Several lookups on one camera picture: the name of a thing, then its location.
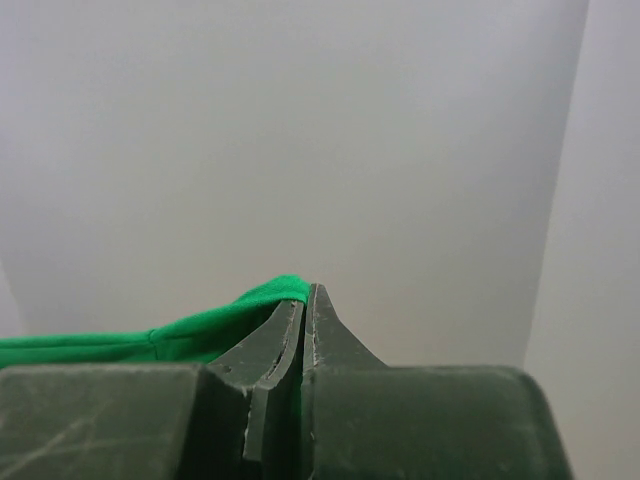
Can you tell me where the green t shirt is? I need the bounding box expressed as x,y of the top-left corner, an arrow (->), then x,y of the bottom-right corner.
1,275 -> 311,368

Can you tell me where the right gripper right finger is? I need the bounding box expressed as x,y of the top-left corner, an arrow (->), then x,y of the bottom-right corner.
300,284 -> 573,479

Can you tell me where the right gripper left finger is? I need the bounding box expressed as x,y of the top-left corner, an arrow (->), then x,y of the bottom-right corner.
1,301 -> 304,480

